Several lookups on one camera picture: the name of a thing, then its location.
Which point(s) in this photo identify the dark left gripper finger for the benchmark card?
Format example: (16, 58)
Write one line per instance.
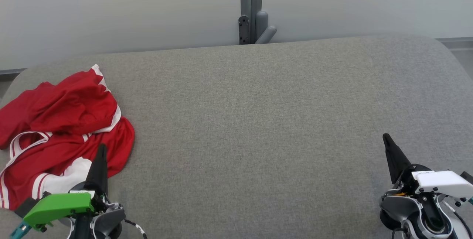
(99, 174)

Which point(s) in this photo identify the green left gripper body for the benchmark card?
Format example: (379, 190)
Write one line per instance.
(59, 205)

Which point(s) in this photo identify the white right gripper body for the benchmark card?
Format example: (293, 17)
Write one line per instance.
(447, 183)

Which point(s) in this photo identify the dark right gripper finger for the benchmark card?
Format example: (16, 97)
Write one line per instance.
(396, 159)

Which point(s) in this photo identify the red jersey with white sleeves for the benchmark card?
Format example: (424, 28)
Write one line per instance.
(74, 150)

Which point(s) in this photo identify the red shorts with white stripe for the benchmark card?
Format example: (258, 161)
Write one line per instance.
(63, 102)

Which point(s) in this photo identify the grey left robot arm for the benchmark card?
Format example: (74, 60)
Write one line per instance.
(107, 220)

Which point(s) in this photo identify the grey baseboard strip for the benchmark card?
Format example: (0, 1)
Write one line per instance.
(456, 43)
(9, 71)

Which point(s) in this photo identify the grey fabric sofa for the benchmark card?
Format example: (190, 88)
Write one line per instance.
(258, 120)

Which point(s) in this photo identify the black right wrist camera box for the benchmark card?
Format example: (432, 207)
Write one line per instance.
(468, 177)

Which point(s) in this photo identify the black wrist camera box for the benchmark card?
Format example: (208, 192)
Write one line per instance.
(468, 177)
(26, 206)

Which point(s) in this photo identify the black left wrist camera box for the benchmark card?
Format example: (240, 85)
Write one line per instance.
(26, 206)

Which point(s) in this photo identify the dark grey post bracket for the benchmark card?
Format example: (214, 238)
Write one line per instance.
(244, 28)

